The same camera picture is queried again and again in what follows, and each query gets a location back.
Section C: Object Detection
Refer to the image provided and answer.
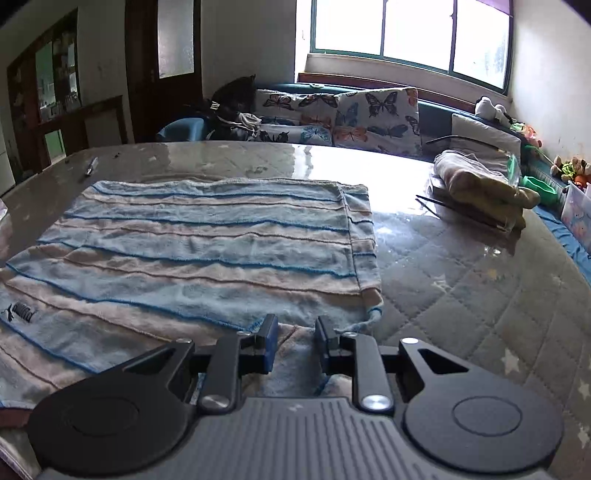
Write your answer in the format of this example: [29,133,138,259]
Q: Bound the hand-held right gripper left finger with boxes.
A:
[124,314,280,414]

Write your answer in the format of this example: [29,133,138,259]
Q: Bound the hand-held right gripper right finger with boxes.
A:
[315,316,470,413]

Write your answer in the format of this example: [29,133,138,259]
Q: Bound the blue beige striped towel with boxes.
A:
[0,178,385,411]

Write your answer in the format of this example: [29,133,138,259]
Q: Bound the black thin tongs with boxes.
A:
[414,194,446,219]

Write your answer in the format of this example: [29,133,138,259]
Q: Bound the folded butterfly print blanket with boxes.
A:
[255,123,334,147]

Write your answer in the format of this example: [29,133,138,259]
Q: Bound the white crumpled cloth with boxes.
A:
[235,113,264,136]

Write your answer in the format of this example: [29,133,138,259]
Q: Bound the blue plastic chair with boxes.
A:
[156,117,206,142]

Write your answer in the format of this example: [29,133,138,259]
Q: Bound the black bag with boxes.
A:
[194,75,257,140]

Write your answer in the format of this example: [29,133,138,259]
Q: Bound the butterfly print cushions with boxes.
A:
[255,81,525,162]

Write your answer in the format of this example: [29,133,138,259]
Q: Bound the blue bed sheet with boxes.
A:
[531,203,591,274]

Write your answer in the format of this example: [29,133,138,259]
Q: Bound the white pillow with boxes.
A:
[450,113,523,172]

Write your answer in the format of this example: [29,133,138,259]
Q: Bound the green plastic bowl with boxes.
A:
[518,174,560,206]

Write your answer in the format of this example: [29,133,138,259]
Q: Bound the clear plastic storage box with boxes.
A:
[560,180,591,256]

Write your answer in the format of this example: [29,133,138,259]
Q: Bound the white plush toy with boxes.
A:
[475,95,510,126]

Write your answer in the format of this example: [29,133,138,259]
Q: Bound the dark wooden door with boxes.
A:
[126,0,204,143]

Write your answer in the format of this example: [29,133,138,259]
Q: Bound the group of plush toys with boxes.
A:
[550,155,591,186]

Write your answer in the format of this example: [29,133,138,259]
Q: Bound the green framed window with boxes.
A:
[295,0,515,93]

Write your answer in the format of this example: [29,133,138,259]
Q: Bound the dark wooden glass cabinet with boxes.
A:
[6,9,127,183]

